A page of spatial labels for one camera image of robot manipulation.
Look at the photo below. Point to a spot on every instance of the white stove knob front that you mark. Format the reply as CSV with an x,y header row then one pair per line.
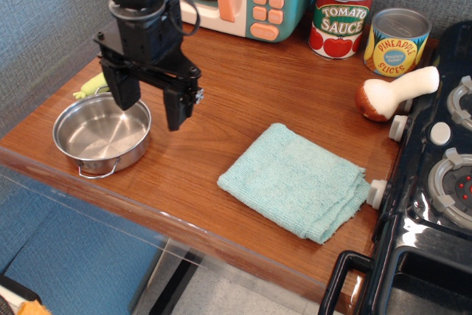
x,y
376,193

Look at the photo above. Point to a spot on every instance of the plush mushroom toy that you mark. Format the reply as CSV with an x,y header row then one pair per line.
x,y
378,99

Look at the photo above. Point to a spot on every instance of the pineapple slices can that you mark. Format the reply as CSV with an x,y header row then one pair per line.
x,y
397,39

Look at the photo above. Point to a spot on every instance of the white stove knob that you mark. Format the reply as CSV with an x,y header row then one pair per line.
x,y
397,127
376,193

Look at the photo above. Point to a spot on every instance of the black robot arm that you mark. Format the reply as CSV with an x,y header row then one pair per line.
x,y
147,48

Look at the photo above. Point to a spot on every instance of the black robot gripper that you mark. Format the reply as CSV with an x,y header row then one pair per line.
x,y
147,47

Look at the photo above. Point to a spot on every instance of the white stove knob rear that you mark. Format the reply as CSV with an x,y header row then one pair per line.
x,y
397,127

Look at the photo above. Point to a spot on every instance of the light blue folded towel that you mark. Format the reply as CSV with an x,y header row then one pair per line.
x,y
297,184

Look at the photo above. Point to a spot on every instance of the dark object bottom left corner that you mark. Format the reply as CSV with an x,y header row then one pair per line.
x,y
18,299

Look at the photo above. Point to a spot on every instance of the stainless steel pot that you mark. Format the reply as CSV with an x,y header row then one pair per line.
x,y
100,138

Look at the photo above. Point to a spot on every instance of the tomato sauce can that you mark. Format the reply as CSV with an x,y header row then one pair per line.
x,y
337,27

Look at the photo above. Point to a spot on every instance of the black toy stove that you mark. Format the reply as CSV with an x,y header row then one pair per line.
x,y
421,261

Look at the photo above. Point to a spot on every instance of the spoon with green handle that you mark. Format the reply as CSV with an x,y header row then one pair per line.
x,y
95,85

